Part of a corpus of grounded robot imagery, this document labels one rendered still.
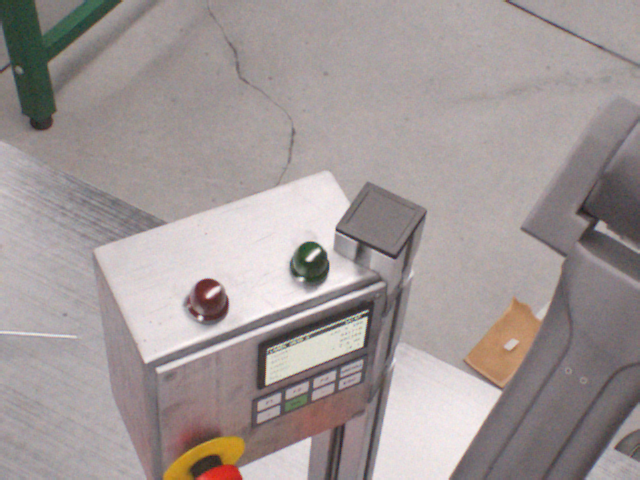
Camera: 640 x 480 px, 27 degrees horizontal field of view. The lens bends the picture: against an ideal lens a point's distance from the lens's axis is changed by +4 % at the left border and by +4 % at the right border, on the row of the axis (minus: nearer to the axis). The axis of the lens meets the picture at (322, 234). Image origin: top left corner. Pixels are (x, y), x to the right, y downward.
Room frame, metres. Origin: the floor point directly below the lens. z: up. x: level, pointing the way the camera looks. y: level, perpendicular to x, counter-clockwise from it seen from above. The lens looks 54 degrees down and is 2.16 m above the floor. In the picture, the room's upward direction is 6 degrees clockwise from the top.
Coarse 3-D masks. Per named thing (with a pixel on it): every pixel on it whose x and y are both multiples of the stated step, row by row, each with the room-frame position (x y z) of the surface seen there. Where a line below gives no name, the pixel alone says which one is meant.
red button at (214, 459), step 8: (208, 456) 0.39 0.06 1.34; (216, 456) 0.39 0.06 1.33; (200, 464) 0.39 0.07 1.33; (208, 464) 0.39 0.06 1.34; (216, 464) 0.39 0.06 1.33; (192, 472) 0.38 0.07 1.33; (200, 472) 0.38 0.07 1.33; (208, 472) 0.38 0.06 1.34; (216, 472) 0.38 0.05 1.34; (224, 472) 0.38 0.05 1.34; (232, 472) 0.38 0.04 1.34
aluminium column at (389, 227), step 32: (384, 192) 0.51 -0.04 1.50; (352, 224) 0.48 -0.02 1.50; (384, 224) 0.48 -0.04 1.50; (416, 224) 0.49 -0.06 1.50; (352, 256) 0.47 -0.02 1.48; (384, 256) 0.46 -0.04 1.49; (384, 320) 0.46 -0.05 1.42; (384, 352) 0.47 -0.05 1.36; (384, 384) 0.48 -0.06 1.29; (384, 416) 0.50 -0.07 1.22; (320, 448) 0.47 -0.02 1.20; (352, 448) 0.46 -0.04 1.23
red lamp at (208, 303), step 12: (192, 288) 0.42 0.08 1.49; (204, 288) 0.42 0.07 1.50; (216, 288) 0.42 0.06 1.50; (192, 300) 0.42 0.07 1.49; (204, 300) 0.41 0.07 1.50; (216, 300) 0.42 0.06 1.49; (228, 300) 0.43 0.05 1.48; (192, 312) 0.41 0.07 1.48; (204, 312) 0.41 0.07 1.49; (216, 312) 0.41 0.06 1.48; (228, 312) 0.42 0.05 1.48; (204, 324) 0.41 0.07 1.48
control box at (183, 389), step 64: (320, 192) 0.52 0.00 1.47; (128, 256) 0.46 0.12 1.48; (192, 256) 0.46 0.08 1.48; (256, 256) 0.46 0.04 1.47; (128, 320) 0.41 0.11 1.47; (192, 320) 0.41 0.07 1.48; (256, 320) 0.42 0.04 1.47; (128, 384) 0.41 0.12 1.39; (192, 384) 0.39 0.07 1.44; (256, 384) 0.41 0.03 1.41; (192, 448) 0.39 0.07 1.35; (256, 448) 0.41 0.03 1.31
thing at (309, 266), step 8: (296, 248) 0.46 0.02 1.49; (304, 248) 0.46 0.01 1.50; (312, 248) 0.46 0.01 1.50; (320, 248) 0.46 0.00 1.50; (296, 256) 0.46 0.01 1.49; (304, 256) 0.45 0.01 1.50; (312, 256) 0.45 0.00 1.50; (320, 256) 0.46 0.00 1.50; (296, 264) 0.45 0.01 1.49; (304, 264) 0.45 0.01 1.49; (312, 264) 0.45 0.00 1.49; (320, 264) 0.45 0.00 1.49; (328, 264) 0.46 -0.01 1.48; (296, 272) 0.45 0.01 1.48; (304, 272) 0.45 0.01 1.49; (312, 272) 0.45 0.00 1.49; (320, 272) 0.45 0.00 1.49; (328, 272) 0.46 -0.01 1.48; (296, 280) 0.45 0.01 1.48; (304, 280) 0.45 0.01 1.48; (312, 280) 0.45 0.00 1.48; (320, 280) 0.45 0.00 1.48
